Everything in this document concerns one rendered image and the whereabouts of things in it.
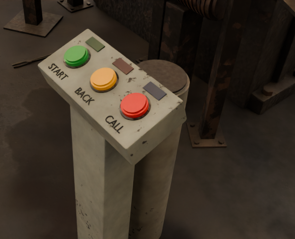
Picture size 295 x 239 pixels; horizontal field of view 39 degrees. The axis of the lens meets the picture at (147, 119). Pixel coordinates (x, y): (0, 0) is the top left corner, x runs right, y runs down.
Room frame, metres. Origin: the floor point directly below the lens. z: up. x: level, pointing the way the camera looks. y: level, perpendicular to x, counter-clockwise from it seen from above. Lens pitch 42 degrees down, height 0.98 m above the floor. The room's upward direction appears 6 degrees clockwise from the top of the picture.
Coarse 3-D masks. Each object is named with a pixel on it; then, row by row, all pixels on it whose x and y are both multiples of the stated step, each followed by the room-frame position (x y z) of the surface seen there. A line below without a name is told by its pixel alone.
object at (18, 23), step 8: (24, 0) 1.64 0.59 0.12; (32, 0) 1.64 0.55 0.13; (40, 0) 1.69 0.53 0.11; (24, 8) 1.64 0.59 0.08; (32, 8) 1.64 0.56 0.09; (40, 8) 1.68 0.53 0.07; (16, 16) 1.70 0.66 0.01; (24, 16) 1.70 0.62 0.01; (32, 16) 1.64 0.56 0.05; (40, 16) 1.67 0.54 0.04; (48, 16) 1.73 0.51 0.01; (56, 16) 1.74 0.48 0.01; (8, 24) 1.62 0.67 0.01; (16, 24) 1.63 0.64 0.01; (24, 24) 1.63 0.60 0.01; (32, 24) 1.64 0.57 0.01; (40, 24) 1.65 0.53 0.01; (48, 24) 1.66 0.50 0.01; (56, 24) 1.67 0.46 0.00; (24, 32) 1.57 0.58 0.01; (32, 32) 1.57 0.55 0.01; (40, 32) 1.58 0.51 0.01; (48, 32) 1.59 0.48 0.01
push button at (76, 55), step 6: (72, 48) 0.57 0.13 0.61; (78, 48) 0.56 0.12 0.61; (84, 48) 0.57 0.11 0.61; (66, 54) 0.55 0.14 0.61; (72, 54) 0.55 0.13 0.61; (78, 54) 0.55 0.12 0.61; (84, 54) 0.55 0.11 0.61; (66, 60) 0.54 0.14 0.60; (72, 60) 0.54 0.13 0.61; (78, 60) 0.54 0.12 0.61; (84, 60) 0.54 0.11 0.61
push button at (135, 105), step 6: (126, 96) 0.46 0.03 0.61; (132, 96) 0.46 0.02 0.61; (138, 96) 0.46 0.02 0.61; (144, 96) 0.46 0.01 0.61; (126, 102) 0.45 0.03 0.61; (132, 102) 0.45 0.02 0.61; (138, 102) 0.45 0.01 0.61; (144, 102) 0.45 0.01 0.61; (126, 108) 0.44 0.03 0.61; (132, 108) 0.44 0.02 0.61; (138, 108) 0.44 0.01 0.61; (144, 108) 0.44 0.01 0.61; (126, 114) 0.43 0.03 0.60; (132, 114) 0.43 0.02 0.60; (138, 114) 0.43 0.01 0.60
